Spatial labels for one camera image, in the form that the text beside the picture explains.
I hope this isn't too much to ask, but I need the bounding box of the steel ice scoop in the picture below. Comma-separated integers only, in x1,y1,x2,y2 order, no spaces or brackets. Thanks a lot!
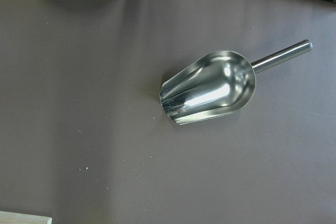
160,39,313,125

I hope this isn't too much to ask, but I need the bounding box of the bamboo cutting board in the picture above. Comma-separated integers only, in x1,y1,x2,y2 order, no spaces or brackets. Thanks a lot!
1,211,52,224

